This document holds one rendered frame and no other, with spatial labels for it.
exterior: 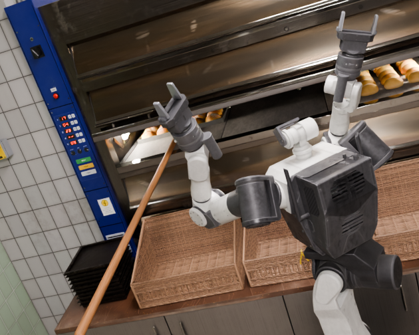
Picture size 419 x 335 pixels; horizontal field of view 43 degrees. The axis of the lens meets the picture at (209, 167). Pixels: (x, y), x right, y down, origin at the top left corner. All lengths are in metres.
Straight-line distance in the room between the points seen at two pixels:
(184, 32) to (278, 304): 1.39
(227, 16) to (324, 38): 0.48
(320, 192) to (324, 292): 0.46
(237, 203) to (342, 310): 0.57
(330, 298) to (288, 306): 0.75
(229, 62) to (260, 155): 0.53
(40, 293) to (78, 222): 0.62
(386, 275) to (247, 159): 1.27
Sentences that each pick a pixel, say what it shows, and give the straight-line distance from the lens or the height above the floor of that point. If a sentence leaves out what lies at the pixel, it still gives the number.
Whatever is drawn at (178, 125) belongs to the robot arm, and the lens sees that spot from 1.56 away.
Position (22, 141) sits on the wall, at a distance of 3.13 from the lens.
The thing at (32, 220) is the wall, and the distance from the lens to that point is 3.34.
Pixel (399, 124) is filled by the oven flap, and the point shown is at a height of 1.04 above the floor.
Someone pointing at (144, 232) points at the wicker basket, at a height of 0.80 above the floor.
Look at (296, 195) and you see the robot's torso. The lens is 1.62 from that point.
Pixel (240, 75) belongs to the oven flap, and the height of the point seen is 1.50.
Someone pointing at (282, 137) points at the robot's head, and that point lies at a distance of 1.65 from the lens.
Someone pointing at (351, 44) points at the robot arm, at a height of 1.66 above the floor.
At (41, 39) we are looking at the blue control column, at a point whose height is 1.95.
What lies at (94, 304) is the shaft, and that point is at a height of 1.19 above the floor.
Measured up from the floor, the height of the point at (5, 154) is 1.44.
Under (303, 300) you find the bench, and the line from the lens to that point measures 2.59.
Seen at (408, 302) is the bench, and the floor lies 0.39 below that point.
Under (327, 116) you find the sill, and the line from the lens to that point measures 2.74.
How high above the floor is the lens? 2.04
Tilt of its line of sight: 20 degrees down
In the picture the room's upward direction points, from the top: 19 degrees counter-clockwise
